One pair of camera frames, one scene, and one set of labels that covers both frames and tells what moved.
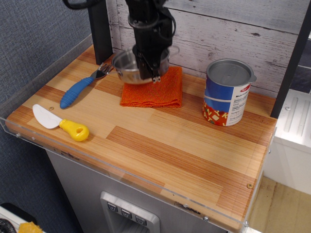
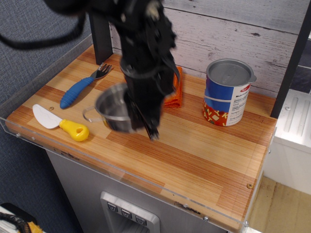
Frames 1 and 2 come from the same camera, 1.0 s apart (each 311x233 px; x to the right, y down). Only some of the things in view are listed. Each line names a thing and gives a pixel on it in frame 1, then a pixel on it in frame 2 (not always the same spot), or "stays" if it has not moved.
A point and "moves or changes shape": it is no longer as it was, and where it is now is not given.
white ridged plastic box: x=287 y=157 stays
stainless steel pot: x=125 y=64 moves or changes shape
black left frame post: x=102 y=42 stays
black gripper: x=154 y=24 -> x=148 y=82
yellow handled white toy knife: x=48 y=120 stays
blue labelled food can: x=227 y=86 stays
